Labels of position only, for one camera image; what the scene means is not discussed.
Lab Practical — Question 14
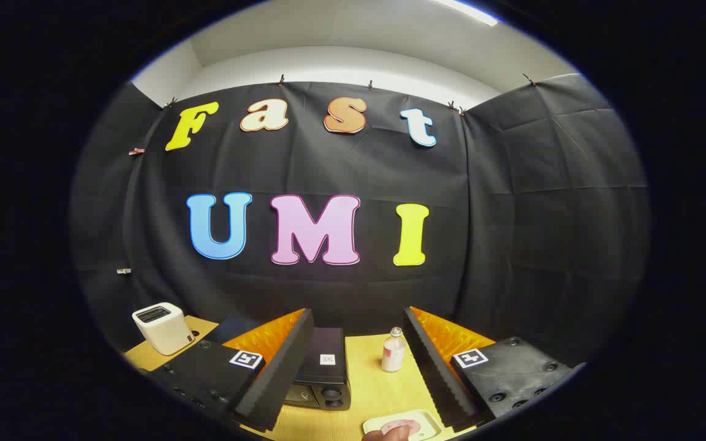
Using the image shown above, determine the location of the white bread toaster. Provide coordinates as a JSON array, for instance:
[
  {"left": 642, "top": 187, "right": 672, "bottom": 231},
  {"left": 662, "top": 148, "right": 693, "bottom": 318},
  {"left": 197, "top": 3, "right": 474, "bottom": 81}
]
[{"left": 132, "top": 302, "right": 195, "bottom": 356}]

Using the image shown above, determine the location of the pink ham slice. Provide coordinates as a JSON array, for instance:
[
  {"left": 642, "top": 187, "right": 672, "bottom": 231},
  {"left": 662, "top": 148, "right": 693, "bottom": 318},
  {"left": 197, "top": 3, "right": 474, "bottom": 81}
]
[{"left": 381, "top": 420, "right": 421, "bottom": 437}]

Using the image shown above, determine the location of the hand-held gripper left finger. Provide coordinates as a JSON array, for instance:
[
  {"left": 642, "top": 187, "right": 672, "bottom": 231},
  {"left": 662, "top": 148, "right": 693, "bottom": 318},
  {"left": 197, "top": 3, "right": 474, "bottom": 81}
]
[{"left": 145, "top": 308, "right": 315, "bottom": 432}]

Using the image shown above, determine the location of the clear plastic bottle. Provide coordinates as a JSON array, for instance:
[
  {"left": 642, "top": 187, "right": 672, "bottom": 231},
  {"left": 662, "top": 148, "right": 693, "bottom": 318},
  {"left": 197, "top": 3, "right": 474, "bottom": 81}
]
[{"left": 381, "top": 326, "right": 407, "bottom": 373}]

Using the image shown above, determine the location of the ceiling light strip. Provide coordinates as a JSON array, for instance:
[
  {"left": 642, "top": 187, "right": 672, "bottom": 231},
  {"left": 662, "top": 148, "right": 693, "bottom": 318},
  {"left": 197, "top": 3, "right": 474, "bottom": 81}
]
[{"left": 433, "top": 0, "right": 499, "bottom": 26}]

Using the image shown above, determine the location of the black toaster oven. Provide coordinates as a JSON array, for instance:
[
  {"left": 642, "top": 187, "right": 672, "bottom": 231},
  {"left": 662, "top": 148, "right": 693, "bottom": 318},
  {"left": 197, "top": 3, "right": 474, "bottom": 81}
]
[{"left": 206, "top": 317, "right": 352, "bottom": 411}]

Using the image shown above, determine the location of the cream square plate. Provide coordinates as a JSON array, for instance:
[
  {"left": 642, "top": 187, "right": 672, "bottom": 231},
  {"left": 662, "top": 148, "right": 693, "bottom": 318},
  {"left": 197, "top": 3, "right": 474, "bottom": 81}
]
[{"left": 363, "top": 409, "right": 444, "bottom": 441}]

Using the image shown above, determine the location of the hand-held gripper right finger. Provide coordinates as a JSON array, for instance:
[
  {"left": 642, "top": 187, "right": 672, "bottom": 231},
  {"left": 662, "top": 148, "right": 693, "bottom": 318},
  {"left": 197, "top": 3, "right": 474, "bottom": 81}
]
[{"left": 403, "top": 306, "right": 576, "bottom": 431}]

